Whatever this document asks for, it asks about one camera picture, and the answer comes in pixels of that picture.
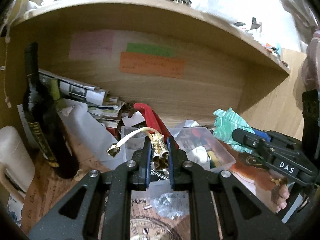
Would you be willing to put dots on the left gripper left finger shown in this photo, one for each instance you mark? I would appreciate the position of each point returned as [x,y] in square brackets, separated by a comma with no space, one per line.
[141,175]

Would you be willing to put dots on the person's right hand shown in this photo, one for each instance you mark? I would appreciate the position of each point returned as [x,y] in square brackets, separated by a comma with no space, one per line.
[279,193]

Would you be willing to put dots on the pink paper note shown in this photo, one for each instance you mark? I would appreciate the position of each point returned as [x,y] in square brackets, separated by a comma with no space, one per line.
[91,45]

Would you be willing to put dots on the green paper note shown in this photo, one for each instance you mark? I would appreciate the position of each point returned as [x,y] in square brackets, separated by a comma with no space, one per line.
[150,49]

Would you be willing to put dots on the wooden shelf board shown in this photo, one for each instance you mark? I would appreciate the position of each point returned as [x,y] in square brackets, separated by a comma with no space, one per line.
[161,17]

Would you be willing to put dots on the cream plastic jug with handle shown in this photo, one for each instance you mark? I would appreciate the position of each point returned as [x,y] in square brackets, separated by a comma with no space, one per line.
[17,168]

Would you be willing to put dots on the small white cardboard box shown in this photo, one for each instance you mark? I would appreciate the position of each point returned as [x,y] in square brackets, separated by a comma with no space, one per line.
[135,119]

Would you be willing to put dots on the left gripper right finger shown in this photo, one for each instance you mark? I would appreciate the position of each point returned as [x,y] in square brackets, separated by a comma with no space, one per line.
[179,179]

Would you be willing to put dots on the red headband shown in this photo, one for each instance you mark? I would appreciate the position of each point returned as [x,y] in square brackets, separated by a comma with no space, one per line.
[152,119]

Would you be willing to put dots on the orange paper note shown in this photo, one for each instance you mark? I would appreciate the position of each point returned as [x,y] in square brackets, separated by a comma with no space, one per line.
[145,64]

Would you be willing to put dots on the stack of newspapers and magazines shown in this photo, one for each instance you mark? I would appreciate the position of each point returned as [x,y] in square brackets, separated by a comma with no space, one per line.
[106,109]

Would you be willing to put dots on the clear plastic storage box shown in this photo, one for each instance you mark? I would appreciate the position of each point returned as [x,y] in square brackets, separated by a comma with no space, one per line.
[201,147]

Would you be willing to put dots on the dark wine bottle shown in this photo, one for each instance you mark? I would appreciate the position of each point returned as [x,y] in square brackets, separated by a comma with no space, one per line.
[43,120]

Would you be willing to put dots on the teal green scrunchie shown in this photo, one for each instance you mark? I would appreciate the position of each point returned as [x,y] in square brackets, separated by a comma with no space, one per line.
[225,123]

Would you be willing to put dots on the vintage newspaper print mat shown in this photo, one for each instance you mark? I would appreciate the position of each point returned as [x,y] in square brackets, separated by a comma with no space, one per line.
[99,206]

